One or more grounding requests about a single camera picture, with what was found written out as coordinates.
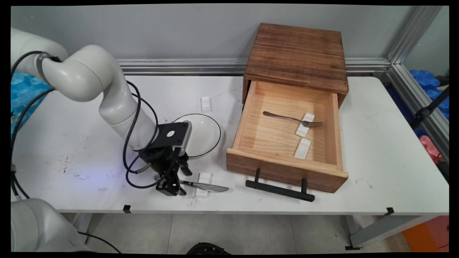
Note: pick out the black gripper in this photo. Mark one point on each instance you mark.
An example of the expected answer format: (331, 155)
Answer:
(159, 157)

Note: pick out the silver table knife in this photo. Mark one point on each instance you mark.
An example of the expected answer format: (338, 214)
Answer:
(211, 187)

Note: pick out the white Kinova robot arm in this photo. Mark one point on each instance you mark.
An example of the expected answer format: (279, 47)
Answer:
(86, 71)

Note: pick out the white cutlery rest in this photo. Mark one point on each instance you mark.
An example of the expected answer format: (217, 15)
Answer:
(206, 104)
(303, 148)
(307, 118)
(204, 178)

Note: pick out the white plate with black rim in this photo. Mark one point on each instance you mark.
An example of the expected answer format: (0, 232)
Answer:
(204, 136)

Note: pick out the black table edge clip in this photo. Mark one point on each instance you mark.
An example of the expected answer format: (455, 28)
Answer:
(126, 209)
(390, 211)

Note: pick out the black equipment on floor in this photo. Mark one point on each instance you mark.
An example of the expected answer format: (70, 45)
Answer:
(208, 249)

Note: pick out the light wooden drawer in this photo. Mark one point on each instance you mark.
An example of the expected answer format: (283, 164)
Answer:
(272, 139)

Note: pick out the grey table leg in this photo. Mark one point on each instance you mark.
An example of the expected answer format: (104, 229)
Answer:
(387, 229)
(83, 224)

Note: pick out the silver fork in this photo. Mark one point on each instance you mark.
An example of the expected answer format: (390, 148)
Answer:
(283, 117)

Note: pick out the dark wooden drawer cabinet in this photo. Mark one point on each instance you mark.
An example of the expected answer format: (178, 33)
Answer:
(297, 53)

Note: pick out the blue patterned sheet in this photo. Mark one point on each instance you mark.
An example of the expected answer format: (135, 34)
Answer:
(25, 93)

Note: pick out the red plastic bag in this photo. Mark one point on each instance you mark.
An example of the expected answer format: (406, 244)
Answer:
(430, 147)

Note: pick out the black tripod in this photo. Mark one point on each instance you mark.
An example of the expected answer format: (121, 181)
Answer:
(425, 113)

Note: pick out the orange box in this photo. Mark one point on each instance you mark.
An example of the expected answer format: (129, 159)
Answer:
(426, 234)

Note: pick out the blue plastic bags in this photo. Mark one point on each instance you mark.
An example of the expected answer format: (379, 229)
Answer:
(426, 80)

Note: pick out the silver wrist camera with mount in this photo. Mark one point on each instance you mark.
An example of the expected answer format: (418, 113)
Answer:
(177, 134)

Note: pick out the horizontal aluminium frame rail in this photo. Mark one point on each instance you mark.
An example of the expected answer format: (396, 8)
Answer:
(179, 66)

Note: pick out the side aluminium frame rail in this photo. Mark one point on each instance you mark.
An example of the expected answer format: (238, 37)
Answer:
(416, 96)

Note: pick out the upright aluminium frame post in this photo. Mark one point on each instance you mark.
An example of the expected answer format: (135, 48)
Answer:
(412, 34)

